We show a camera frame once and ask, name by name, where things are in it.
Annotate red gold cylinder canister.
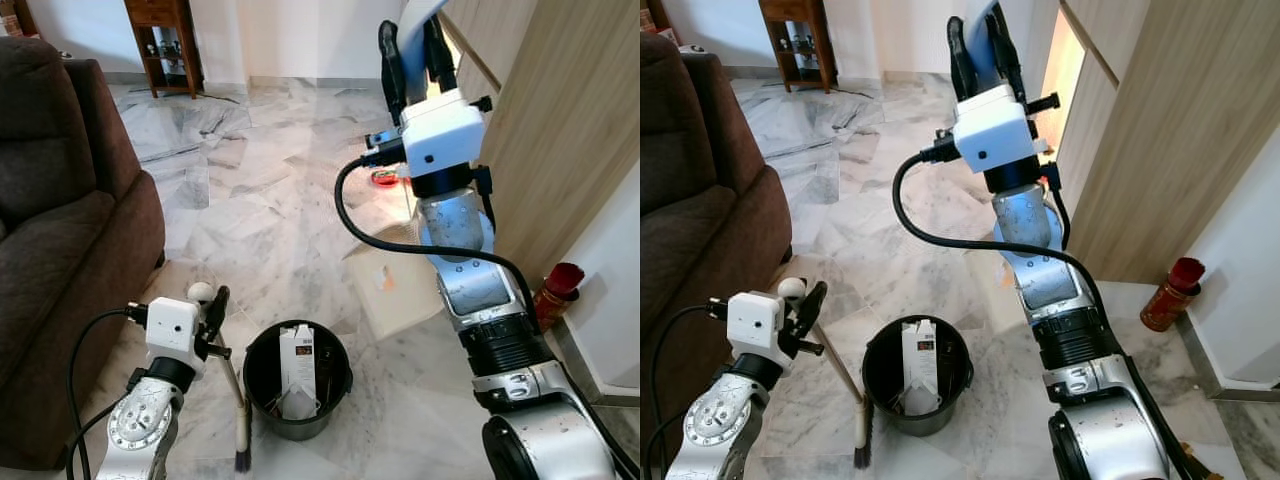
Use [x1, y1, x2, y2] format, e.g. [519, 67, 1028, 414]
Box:
[533, 262, 587, 334]
[1141, 257, 1208, 333]

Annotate dark red wooden furniture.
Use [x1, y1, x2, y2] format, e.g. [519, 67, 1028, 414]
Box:
[0, 0, 41, 40]
[640, 0, 672, 41]

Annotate pale blue dustpan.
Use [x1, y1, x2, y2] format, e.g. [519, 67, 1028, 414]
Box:
[964, 0, 1003, 63]
[399, 0, 453, 63]

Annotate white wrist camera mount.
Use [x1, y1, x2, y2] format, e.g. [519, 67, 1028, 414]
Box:
[398, 88, 489, 177]
[952, 84, 1042, 170]
[725, 292, 792, 374]
[145, 297, 207, 377]

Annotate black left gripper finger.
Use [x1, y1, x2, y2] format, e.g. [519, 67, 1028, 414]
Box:
[203, 284, 231, 342]
[796, 280, 830, 337]

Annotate dark brown fabric sofa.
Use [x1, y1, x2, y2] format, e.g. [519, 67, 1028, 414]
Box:
[640, 33, 794, 471]
[0, 38, 168, 472]

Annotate black plastic bucket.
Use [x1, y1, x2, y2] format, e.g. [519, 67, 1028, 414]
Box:
[862, 315, 976, 437]
[242, 320, 355, 442]

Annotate wooden handled hand brush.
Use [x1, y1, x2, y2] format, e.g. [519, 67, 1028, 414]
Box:
[779, 277, 873, 470]
[187, 282, 253, 473]

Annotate dark wooden side table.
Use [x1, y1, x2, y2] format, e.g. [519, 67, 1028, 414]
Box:
[758, 0, 837, 94]
[124, 0, 205, 99]

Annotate brown cardboard strip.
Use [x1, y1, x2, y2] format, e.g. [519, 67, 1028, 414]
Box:
[1178, 442, 1227, 480]

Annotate light wood cabinet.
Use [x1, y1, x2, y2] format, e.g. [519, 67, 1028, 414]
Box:
[1040, 0, 1280, 287]
[438, 0, 641, 293]

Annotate flat brown cardboard sheet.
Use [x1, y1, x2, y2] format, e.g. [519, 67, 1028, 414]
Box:
[343, 240, 472, 342]

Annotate white carton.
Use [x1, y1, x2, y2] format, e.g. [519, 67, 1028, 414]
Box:
[279, 323, 322, 420]
[900, 319, 942, 415]

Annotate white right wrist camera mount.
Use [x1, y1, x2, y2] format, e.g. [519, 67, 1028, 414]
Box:
[952, 84, 1042, 170]
[398, 88, 489, 177]

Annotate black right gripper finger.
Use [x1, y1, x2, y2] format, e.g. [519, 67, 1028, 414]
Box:
[377, 19, 409, 127]
[987, 7, 1027, 97]
[946, 14, 979, 104]
[423, 14, 460, 100]

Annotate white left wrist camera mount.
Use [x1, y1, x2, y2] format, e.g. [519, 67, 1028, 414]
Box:
[725, 292, 792, 374]
[145, 297, 207, 377]

